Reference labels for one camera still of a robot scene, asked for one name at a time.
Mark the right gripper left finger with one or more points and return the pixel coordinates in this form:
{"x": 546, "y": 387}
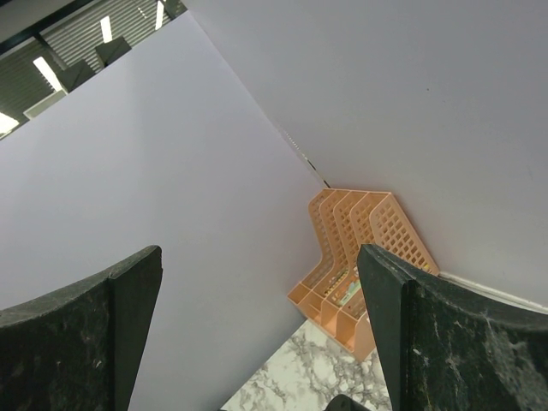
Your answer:
{"x": 80, "y": 347}

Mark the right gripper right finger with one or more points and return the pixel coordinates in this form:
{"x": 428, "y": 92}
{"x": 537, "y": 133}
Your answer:
{"x": 444, "y": 347}

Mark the pink plastic file organizer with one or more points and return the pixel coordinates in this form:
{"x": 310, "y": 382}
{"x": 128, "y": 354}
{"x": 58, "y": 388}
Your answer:
{"x": 330, "y": 294}

